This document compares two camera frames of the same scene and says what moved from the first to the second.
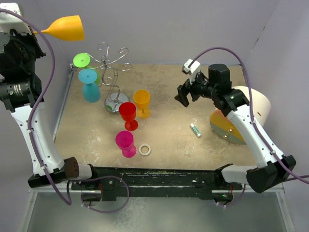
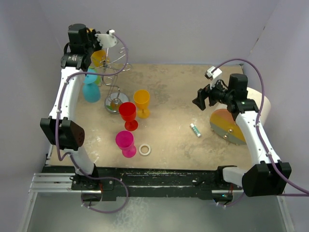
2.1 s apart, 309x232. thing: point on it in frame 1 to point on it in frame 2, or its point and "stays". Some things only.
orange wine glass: (142, 98) stays
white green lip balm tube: (195, 129) stays
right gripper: (186, 88) to (204, 93)
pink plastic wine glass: (124, 140) stays
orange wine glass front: (67, 27) to (98, 58)
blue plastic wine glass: (91, 91) stays
